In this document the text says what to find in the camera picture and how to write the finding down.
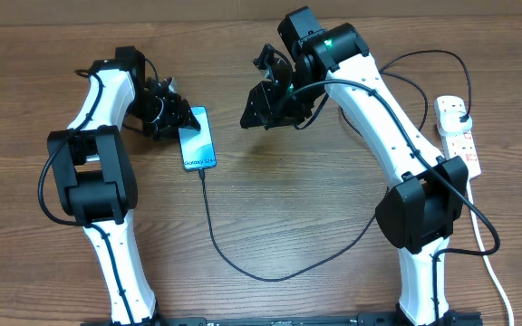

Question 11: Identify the blue Samsung Galaxy smartphone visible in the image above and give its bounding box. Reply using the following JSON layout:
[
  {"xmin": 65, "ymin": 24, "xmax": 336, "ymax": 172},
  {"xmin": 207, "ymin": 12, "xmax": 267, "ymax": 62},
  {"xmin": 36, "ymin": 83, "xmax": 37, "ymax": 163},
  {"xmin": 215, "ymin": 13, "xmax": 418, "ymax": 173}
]
[{"xmin": 179, "ymin": 106, "xmax": 217, "ymax": 170}]

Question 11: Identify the black USB charging cable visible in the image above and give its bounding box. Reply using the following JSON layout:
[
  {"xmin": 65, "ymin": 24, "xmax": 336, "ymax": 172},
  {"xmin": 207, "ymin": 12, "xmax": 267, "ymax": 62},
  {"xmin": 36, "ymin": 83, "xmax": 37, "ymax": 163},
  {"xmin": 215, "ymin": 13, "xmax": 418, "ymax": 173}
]
[{"xmin": 197, "ymin": 49, "xmax": 473, "ymax": 283}]

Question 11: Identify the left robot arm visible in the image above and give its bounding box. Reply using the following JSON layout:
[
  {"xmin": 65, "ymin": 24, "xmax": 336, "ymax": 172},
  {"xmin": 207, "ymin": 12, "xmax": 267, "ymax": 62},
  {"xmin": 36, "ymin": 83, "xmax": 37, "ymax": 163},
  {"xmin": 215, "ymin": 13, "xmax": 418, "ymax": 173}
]
[{"xmin": 37, "ymin": 46, "xmax": 203, "ymax": 325}]

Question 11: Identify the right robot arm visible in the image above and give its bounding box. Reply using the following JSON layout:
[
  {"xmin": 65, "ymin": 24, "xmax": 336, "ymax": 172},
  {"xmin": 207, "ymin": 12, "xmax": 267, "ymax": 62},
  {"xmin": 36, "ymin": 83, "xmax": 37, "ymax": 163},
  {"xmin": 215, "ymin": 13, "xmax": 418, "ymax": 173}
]
[{"xmin": 240, "ymin": 6, "xmax": 468, "ymax": 325}]

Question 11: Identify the white charger plug adapter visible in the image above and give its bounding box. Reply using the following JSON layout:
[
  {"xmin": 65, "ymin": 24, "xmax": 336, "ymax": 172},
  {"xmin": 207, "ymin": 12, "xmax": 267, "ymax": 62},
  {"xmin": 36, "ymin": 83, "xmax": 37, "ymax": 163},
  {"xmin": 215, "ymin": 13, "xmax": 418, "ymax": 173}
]
[{"xmin": 437, "ymin": 111, "xmax": 473, "ymax": 137}]

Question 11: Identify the white power strip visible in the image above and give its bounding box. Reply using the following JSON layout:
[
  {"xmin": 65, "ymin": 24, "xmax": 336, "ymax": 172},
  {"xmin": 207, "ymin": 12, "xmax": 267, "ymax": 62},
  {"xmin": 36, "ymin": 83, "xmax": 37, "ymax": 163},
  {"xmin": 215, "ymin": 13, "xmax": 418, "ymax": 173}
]
[{"xmin": 434, "ymin": 95, "xmax": 481, "ymax": 179}]

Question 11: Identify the white power strip cord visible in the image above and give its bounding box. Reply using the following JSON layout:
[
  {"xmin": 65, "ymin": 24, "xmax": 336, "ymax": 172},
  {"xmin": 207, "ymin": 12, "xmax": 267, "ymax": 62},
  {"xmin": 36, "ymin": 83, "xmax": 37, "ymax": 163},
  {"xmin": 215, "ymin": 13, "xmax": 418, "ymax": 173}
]
[{"xmin": 463, "ymin": 178, "xmax": 516, "ymax": 326}]

